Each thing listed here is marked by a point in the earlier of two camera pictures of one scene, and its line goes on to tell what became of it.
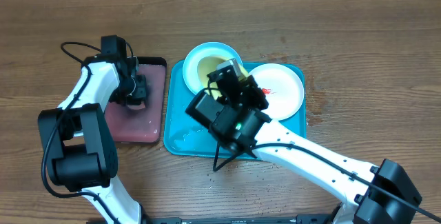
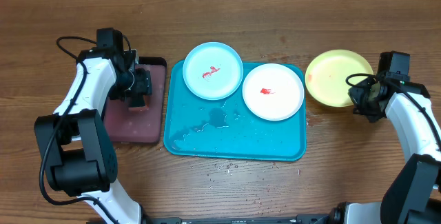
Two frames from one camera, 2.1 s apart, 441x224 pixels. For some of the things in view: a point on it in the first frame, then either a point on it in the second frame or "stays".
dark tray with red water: (148, 125) stays
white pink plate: (282, 87) stays
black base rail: (301, 219) stays
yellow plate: (207, 65) to (326, 74)
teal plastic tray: (186, 136) stays
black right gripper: (251, 91) to (360, 100)
